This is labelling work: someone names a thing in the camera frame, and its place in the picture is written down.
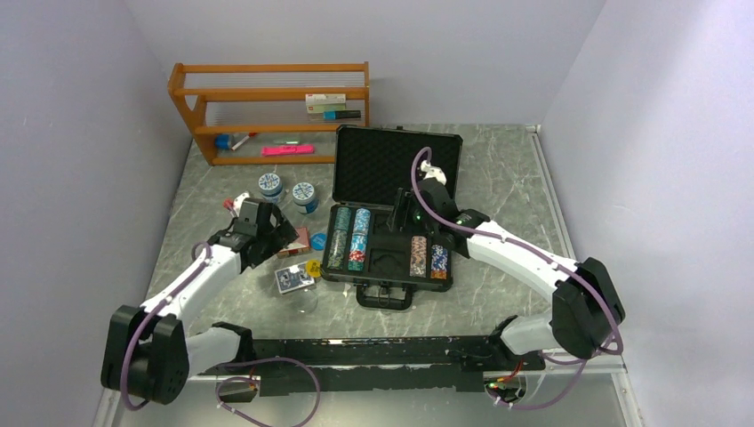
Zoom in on pink white chip stack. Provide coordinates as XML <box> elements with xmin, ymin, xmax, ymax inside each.
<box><xmin>409</xmin><ymin>236</ymin><xmax>428</xmax><ymax>278</ymax></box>

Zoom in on yellow blue poker chip stack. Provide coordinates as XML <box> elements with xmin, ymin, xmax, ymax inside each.
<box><xmin>327</xmin><ymin>230</ymin><xmax>348</xmax><ymax>270</ymax></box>

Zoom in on blue white lidded jar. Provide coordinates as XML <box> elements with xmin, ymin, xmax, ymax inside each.
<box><xmin>258</xmin><ymin>173</ymin><xmax>285</xmax><ymax>204</ymax></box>
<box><xmin>291</xmin><ymin>182</ymin><xmax>319</xmax><ymax>214</ymax></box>

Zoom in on pink highlighter marker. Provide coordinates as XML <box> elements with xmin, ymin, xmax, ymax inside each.
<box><xmin>261</xmin><ymin>144</ymin><xmax>315</xmax><ymax>157</ymax></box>

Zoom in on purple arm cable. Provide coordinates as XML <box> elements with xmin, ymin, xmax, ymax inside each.
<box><xmin>410</xmin><ymin>147</ymin><xmax>624</xmax><ymax>411</ymax></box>
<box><xmin>120</xmin><ymin>241</ymin><xmax>322</xmax><ymax>427</ymax></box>

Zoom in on teal marker pen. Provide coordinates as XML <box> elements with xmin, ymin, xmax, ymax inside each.
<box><xmin>323</xmin><ymin>109</ymin><xmax>362</xmax><ymax>121</ymax></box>

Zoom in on blue capped small bottle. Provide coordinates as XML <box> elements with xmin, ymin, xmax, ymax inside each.
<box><xmin>214</xmin><ymin>133</ymin><xmax>236</xmax><ymax>150</ymax></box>

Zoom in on clear round plastic disc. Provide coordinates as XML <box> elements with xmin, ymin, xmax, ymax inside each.
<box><xmin>292</xmin><ymin>288</ymin><xmax>318</xmax><ymax>314</ymax></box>

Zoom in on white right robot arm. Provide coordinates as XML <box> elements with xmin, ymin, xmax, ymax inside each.
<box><xmin>389</xmin><ymin>178</ymin><xmax>625</xmax><ymax>369</ymax></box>

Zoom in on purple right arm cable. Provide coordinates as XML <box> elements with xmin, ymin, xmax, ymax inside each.
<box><xmin>410</xmin><ymin>147</ymin><xmax>624</xmax><ymax>411</ymax></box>

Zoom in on red white marker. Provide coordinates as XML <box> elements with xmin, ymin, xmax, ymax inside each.
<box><xmin>230</xmin><ymin>133</ymin><xmax>256</xmax><ymax>151</ymax></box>

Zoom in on red playing card deck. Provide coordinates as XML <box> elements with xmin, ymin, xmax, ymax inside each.
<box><xmin>277</xmin><ymin>227</ymin><xmax>311</xmax><ymax>258</ymax></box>

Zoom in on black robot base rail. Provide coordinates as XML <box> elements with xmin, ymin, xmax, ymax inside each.
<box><xmin>198</xmin><ymin>335</ymin><xmax>545</xmax><ymax>397</ymax></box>

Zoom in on teal green poker chip stack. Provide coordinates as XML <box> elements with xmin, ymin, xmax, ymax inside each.
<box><xmin>333</xmin><ymin>206</ymin><xmax>352</xmax><ymax>232</ymax></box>

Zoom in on orange wooden shelf rack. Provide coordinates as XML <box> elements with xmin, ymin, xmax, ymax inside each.
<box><xmin>167</xmin><ymin>61</ymin><xmax>370</xmax><ymax>166</ymax></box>

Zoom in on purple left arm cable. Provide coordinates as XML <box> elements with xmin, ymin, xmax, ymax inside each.
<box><xmin>120</xmin><ymin>241</ymin><xmax>322</xmax><ymax>427</ymax></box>

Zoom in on blue round dealer chip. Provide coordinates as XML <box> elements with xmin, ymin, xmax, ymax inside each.
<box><xmin>309</xmin><ymin>233</ymin><xmax>327</xmax><ymax>251</ymax></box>

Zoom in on red white chip stack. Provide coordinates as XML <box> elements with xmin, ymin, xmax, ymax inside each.
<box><xmin>349</xmin><ymin>250</ymin><xmax>365</xmax><ymax>263</ymax></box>

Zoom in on light blue poker chip stack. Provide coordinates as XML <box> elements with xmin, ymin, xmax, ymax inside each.
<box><xmin>353</xmin><ymin>208</ymin><xmax>372</xmax><ymax>235</ymax></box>

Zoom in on black poker set case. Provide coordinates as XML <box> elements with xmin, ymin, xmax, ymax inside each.
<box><xmin>322</xmin><ymin>125</ymin><xmax>463</xmax><ymax>310</ymax></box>

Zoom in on yellow dealer button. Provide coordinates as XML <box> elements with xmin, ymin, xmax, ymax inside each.
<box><xmin>305</xmin><ymin>260</ymin><xmax>322</xmax><ymax>278</ymax></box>

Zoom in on white red box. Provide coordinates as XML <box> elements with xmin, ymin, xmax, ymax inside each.
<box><xmin>305</xmin><ymin>93</ymin><xmax>347</xmax><ymax>108</ymax></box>

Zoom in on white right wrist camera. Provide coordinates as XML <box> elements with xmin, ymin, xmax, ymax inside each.
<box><xmin>419</xmin><ymin>161</ymin><xmax>447</xmax><ymax>185</ymax></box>

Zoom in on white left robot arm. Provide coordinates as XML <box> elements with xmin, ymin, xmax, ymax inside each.
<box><xmin>100</xmin><ymin>195</ymin><xmax>299</xmax><ymax>411</ymax></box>

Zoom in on blue playing card deck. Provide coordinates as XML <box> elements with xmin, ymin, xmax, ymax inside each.
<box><xmin>275</xmin><ymin>262</ymin><xmax>316</xmax><ymax>294</ymax></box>

